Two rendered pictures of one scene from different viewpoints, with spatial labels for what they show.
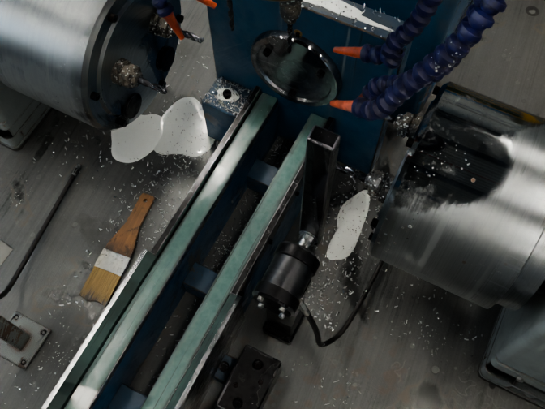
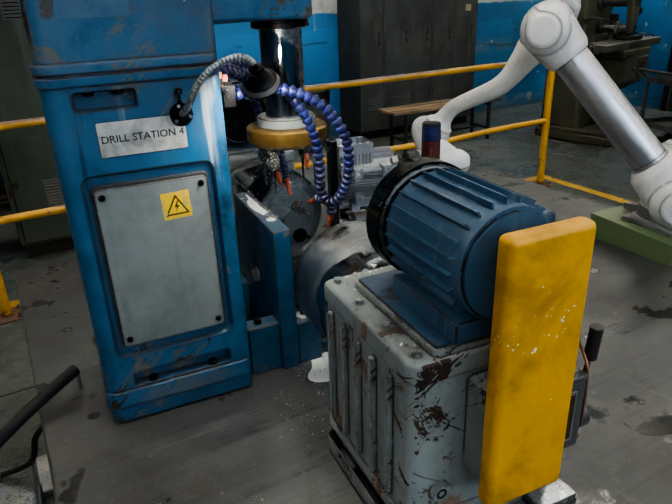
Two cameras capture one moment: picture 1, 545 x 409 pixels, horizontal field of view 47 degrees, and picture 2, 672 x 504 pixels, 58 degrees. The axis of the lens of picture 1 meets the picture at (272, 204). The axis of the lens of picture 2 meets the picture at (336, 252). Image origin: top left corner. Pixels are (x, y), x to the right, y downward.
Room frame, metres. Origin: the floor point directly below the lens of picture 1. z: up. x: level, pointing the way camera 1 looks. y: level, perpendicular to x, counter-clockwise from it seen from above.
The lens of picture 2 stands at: (1.53, 0.91, 1.61)
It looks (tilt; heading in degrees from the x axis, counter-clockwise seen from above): 24 degrees down; 218
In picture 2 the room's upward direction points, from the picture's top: 2 degrees counter-clockwise
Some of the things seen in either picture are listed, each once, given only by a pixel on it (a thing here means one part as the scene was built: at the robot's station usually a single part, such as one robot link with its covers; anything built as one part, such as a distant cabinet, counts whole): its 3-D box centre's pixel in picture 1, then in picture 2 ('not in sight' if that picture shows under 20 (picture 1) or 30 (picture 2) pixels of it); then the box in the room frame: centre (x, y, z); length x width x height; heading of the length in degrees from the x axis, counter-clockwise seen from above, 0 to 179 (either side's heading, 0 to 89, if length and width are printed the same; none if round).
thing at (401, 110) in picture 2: not in sight; (440, 123); (-4.30, -2.20, 0.22); 1.40 x 0.33 x 0.43; 155
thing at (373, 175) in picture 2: not in sight; (362, 177); (-0.08, -0.24, 1.02); 0.20 x 0.19 x 0.19; 147
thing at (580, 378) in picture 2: not in sight; (561, 380); (0.75, 0.71, 1.07); 0.08 x 0.07 x 0.20; 152
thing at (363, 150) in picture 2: not in sight; (350, 151); (-0.05, -0.26, 1.11); 0.12 x 0.11 x 0.07; 147
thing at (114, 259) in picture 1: (121, 246); not in sight; (0.39, 0.25, 0.80); 0.21 x 0.05 x 0.01; 158
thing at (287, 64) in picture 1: (293, 71); not in sight; (0.58, -0.04, 1.02); 0.15 x 0.02 x 0.15; 62
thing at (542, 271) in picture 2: not in sight; (484, 309); (0.77, 0.58, 1.16); 0.33 x 0.26 x 0.42; 62
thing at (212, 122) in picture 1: (229, 113); (304, 332); (0.61, 0.07, 0.86); 0.07 x 0.06 x 0.12; 62
